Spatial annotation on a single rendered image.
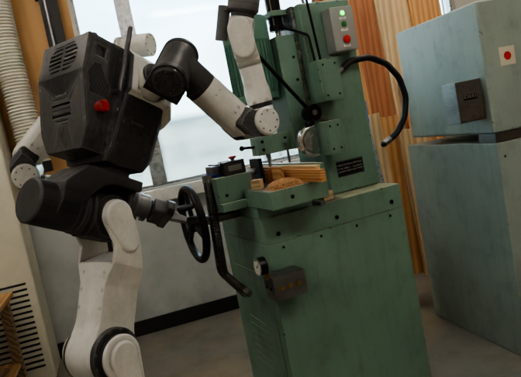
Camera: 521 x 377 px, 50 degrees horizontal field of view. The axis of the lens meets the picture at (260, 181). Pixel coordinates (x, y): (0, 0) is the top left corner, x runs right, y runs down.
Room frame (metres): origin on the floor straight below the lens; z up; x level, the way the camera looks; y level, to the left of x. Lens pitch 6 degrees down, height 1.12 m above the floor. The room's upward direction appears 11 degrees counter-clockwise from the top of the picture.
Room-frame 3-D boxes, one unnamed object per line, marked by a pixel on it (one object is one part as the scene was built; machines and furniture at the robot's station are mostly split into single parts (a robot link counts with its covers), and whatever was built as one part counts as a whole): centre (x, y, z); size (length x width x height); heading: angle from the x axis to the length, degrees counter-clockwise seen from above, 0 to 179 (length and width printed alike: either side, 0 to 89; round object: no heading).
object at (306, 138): (2.05, -0.22, 1.02); 0.12 x 0.03 x 0.12; 112
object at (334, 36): (2.11, -0.40, 1.40); 0.10 x 0.06 x 0.16; 112
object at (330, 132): (2.04, -0.28, 1.02); 0.09 x 0.07 x 0.12; 22
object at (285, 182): (1.82, -0.07, 0.91); 0.12 x 0.09 x 0.03; 112
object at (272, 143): (2.12, -0.07, 1.03); 0.14 x 0.07 x 0.09; 112
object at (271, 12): (2.17, -0.18, 1.54); 0.08 x 0.08 x 0.17; 22
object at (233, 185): (2.01, 0.12, 0.91); 0.15 x 0.14 x 0.09; 22
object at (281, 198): (2.04, 0.04, 0.87); 0.61 x 0.30 x 0.06; 22
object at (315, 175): (2.04, -0.08, 0.92); 0.62 x 0.02 x 0.04; 22
